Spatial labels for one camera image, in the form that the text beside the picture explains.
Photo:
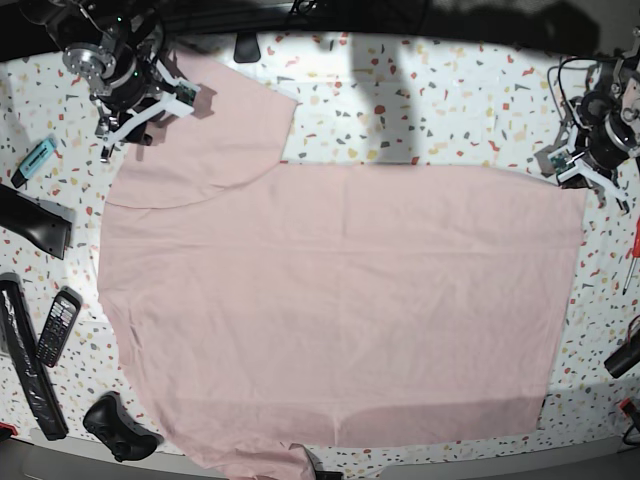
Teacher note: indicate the long black wrapped bar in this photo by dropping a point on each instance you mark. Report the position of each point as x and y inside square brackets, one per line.
[35, 383]

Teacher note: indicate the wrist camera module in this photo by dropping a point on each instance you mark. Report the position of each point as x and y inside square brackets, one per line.
[564, 165]
[186, 92]

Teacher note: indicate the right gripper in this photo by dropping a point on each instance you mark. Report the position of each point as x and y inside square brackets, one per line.
[127, 91]

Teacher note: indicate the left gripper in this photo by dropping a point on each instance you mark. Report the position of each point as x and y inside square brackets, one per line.
[604, 145]

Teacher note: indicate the red handled screwdriver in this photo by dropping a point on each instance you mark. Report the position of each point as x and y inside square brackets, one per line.
[635, 254]

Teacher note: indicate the red object at left edge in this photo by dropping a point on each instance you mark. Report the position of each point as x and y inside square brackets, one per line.
[7, 432]

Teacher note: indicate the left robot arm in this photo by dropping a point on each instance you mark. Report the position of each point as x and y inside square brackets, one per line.
[622, 97]

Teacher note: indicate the turquoise highlighter pen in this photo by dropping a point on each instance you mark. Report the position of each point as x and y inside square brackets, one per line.
[33, 161]

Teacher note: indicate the black cylinder tool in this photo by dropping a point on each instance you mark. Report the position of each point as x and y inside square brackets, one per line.
[624, 358]

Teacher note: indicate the black game controller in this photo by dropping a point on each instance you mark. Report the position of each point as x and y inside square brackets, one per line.
[127, 440]

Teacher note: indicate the black cordless phone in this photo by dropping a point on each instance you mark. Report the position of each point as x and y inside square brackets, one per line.
[59, 323]

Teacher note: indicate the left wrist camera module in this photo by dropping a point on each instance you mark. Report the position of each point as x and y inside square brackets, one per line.
[564, 165]

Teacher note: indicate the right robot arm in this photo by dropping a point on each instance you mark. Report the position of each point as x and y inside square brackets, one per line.
[118, 48]

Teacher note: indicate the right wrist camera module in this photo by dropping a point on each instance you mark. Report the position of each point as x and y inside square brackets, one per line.
[186, 92]

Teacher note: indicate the black handheld device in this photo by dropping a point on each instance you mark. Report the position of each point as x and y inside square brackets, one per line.
[45, 224]

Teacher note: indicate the small red black clip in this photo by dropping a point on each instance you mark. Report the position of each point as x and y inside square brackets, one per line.
[627, 406]

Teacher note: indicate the pink T-shirt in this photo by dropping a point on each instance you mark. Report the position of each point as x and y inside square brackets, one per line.
[262, 307]

